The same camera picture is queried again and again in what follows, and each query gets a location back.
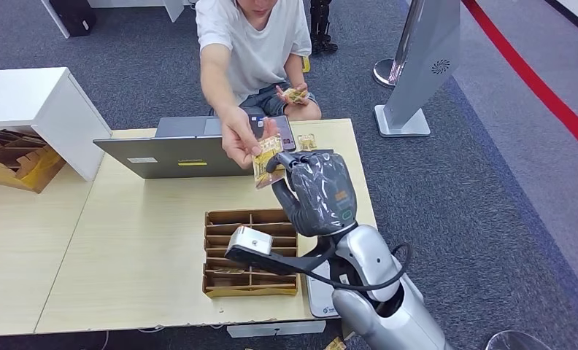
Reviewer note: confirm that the person's right forearm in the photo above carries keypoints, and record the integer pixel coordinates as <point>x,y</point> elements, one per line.
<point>219,77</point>

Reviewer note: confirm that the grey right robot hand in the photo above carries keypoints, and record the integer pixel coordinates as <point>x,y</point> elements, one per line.
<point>323,193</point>

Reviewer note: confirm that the black smartphone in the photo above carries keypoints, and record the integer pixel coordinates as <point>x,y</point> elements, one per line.
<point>287,133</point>

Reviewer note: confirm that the person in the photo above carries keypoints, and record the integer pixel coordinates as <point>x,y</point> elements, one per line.
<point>255,43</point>

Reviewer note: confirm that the white cabinet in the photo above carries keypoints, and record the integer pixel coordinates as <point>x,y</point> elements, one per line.
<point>32,96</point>

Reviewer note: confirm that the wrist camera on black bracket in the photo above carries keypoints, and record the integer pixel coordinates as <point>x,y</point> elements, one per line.
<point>250,239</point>

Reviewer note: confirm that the chrome stanchion post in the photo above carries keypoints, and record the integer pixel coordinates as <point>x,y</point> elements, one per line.
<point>384,72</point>

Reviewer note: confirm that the silver kiosk stand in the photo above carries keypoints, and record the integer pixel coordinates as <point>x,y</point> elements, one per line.
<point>424,58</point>

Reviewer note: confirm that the white desk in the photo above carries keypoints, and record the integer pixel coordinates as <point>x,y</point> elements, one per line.
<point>57,19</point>

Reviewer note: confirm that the person's right hand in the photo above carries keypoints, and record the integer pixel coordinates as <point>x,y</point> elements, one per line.
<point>238,140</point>

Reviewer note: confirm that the wooden card organizer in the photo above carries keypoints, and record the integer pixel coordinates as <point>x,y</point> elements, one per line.
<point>231,217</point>

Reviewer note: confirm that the white card reader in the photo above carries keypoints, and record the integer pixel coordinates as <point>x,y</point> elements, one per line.
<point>318,299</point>

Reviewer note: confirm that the black box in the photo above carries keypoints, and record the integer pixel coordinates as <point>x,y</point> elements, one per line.
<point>74,14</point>

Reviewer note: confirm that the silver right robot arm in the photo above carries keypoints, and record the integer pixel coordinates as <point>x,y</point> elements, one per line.
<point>371,256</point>

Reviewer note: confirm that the red floor stripe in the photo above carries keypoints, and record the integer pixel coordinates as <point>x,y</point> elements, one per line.
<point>538,84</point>

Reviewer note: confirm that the long white box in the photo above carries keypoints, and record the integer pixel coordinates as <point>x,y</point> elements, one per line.
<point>274,328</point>

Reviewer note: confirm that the small yellow card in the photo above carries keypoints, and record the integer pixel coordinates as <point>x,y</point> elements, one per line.
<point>308,142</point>

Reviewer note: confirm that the grey laptop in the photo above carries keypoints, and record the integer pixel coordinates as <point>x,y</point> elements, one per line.
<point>173,157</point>

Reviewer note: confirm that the person's left hand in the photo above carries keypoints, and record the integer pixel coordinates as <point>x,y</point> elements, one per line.
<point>293,94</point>

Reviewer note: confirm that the clear round dome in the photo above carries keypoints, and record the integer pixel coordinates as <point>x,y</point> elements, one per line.
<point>516,342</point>

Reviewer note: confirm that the yellow card scrap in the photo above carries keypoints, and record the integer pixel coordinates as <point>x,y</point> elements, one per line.
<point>336,344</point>

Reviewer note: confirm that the black stand feet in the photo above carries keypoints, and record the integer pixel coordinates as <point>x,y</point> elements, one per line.
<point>324,29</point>

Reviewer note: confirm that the person's left forearm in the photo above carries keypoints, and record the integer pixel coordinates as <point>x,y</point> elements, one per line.
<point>295,70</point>

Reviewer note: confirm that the yellow floor tape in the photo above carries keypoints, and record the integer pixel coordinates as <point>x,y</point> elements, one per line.
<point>306,64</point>

